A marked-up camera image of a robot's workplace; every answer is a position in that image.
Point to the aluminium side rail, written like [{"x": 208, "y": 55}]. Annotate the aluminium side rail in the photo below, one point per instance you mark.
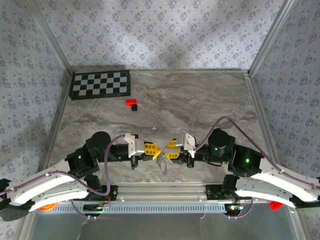
[
  {"x": 262, "y": 125},
  {"x": 59, "y": 112}
]

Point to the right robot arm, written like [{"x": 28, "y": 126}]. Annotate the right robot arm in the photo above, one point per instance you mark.
[{"x": 275, "y": 185}]

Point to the aluminium mounting rail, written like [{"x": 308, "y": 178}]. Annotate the aluminium mounting rail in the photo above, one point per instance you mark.
[{"x": 162, "y": 192}]

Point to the black white checkerboard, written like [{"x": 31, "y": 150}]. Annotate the black white checkerboard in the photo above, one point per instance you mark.
[{"x": 100, "y": 85}]

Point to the orange curved plastic piece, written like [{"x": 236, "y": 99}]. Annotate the orange curved plastic piece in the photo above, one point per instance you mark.
[{"x": 48, "y": 207}]

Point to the black controller board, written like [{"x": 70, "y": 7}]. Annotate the black controller board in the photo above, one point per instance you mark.
[
  {"x": 233, "y": 209},
  {"x": 93, "y": 209}
]

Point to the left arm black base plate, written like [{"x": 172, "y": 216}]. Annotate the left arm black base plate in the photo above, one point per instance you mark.
[{"x": 113, "y": 192}]

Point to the aluminium back rail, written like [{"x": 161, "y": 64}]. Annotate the aluminium back rail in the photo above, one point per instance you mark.
[{"x": 175, "y": 71}]

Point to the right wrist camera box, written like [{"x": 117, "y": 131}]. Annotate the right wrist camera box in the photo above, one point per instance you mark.
[{"x": 186, "y": 141}]

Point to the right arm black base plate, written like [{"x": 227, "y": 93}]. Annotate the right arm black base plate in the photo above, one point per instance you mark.
[{"x": 212, "y": 192}]

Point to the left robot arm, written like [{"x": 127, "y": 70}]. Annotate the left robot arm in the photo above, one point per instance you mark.
[{"x": 50, "y": 185}]

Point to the aluminium frame post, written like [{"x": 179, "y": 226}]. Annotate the aluminium frame post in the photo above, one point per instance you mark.
[
  {"x": 272, "y": 35},
  {"x": 51, "y": 33}
]

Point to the small red toy brick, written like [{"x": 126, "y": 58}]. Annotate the small red toy brick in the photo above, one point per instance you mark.
[{"x": 131, "y": 102}]

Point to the large red toy brick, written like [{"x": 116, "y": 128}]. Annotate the large red toy brick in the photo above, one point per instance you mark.
[{"x": 276, "y": 206}]

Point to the grey metal sheet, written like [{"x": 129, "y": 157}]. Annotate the grey metal sheet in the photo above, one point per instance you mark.
[{"x": 150, "y": 227}]

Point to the small black toy brick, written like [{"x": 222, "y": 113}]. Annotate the small black toy brick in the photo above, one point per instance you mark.
[{"x": 134, "y": 107}]

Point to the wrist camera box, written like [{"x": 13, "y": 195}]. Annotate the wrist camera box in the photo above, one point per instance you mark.
[
  {"x": 186, "y": 141},
  {"x": 137, "y": 148}
]

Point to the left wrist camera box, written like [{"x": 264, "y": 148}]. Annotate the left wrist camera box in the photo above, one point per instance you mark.
[{"x": 137, "y": 148}]

